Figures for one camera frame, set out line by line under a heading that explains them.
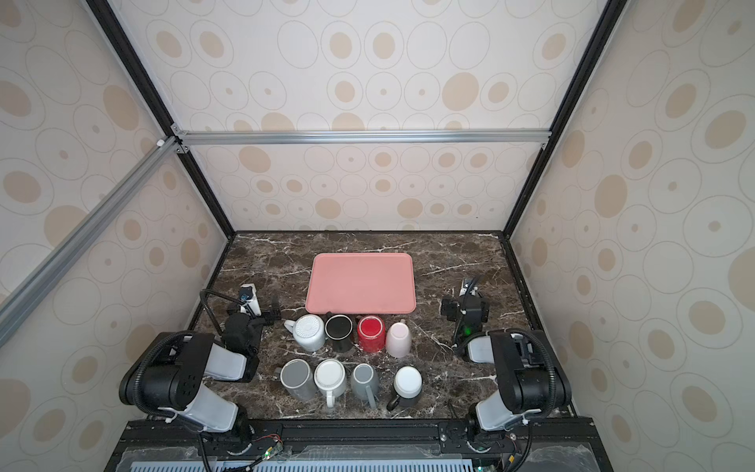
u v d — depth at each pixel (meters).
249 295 0.77
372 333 0.83
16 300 0.51
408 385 0.74
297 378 0.73
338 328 0.84
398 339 0.82
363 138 0.90
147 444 0.73
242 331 0.69
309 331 0.84
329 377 0.77
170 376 0.45
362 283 1.06
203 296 1.04
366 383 0.74
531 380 0.45
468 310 0.71
